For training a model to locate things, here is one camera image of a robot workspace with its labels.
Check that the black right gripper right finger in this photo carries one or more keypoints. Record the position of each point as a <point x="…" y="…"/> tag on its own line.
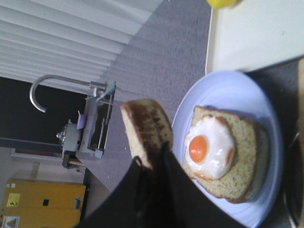
<point x="192" y="208"/>

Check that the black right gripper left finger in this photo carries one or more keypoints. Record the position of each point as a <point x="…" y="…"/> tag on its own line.
<point x="127" y="204"/>

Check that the fried egg toy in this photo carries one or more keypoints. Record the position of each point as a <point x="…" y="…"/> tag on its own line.
<point x="210" y="148"/>

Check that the bread slice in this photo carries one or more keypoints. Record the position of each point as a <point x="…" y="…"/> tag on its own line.
<point x="147" y="128"/>
<point x="250" y="162"/>

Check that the white bear tray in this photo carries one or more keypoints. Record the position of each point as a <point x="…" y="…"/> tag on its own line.
<point x="255" y="34"/>

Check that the steel sink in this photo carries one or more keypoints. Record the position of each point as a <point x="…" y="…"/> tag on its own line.
<point x="98" y="109"/>

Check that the yellow cabinet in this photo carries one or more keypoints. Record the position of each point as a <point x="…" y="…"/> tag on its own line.
<point x="41" y="204"/>

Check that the chrome faucet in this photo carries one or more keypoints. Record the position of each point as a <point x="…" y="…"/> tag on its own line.
<point x="61" y="88"/>

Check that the white curtain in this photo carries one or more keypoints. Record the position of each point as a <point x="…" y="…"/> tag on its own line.
<point x="74" y="38"/>

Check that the front yellow lemon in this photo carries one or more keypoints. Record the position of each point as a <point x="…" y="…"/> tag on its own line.
<point x="221" y="4"/>

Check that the metal board handle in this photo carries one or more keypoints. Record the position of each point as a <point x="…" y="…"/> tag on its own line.
<point x="293" y="183"/>

